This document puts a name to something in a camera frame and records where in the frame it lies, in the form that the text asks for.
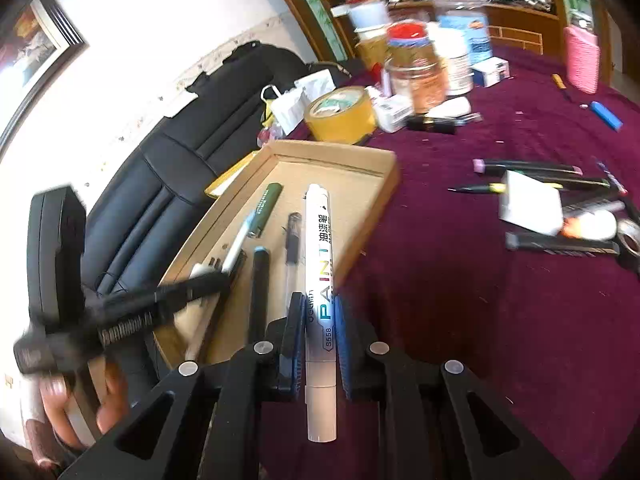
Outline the white paint marker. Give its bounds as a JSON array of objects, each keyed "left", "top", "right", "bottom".
[{"left": 304, "top": 183, "right": 337, "bottom": 443}]

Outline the white glue bottle orange cap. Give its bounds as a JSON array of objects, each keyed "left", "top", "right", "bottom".
[{"left": 560, "top": 209, "right": 617, "bottom": 240}]

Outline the left hand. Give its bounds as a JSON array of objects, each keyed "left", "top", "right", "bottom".
[{"left": 38, "top": 358, "right": 130, "bottom": 453}]

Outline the black marker blue tip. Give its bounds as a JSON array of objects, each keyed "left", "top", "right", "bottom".
[{"left": 246, "top": 246, "right": 270, "bottom": 344}]

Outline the cardboard tray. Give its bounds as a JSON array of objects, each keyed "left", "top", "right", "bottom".
[{"left": 154, "top": 141, "right": 399, "bottom": 368}]

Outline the clear gel pen black grip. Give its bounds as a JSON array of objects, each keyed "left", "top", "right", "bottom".
[{"left": 284, "top": 212, "right": 302, "bottom": 309}]

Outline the black leather sofa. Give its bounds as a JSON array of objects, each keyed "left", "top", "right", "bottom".
[{"left": 79, "top": 39, "right": 352, "bottom": 302}]

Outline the silver marker pen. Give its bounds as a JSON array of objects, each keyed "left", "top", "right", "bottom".
[{"left": 506, "top": 232, "right": 620, "bottom": 257}]

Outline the yellow highlighter pen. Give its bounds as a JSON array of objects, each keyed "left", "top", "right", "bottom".
[{"left": 448, "top": 182, "right": 563, "bottom": 194}]

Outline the yellow tape roll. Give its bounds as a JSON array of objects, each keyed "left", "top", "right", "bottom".
[{"left": 304, "top": 86, "right": 376, "bottom": 145}]

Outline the black lipstick tube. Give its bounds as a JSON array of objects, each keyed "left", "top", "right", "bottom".
[{"left": 406, "top": 114, "right": 483, "bottom": 136}]

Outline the clear jar red lid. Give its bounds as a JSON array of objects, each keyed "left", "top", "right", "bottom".
[{"left": 385, "top": 20, "right": 446, "bottom": 114}]

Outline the framed picture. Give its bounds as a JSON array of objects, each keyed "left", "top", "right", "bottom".
[{"left": 1, "top": 0, "right": 88, "bottom": 151}]

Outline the black electrical tape roll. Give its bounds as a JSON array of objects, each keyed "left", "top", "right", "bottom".
[{"left": 616, "top": 219, "right": 640, "bottom": 274}]

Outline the blue ballpoint pen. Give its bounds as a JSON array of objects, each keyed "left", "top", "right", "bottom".
[{"left": 596, "top": 160, "right": 628, "bottom": 196}]

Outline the small white blue box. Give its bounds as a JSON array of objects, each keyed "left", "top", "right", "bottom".
[{"left": 471, "top": 56, "right": 511, "bottom": 88}]

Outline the white plastic jar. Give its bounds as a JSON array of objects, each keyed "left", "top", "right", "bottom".
[{"left": 427, "top": 22, "right": 473, "bottom": 96}]

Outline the small yellow black item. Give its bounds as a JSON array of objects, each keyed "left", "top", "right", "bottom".
[{"left": 552, "top": 74, "right": 572, "bottom": 102}]

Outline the blue white canister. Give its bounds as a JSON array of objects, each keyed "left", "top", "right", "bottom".
[{"left": 436, "top": 0, "right": 492, "bottom": 65}]

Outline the pink knitted bottle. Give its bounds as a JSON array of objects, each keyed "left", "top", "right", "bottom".
[{"left": 564, "top": 10, "right": 600, "bottom": 94}]

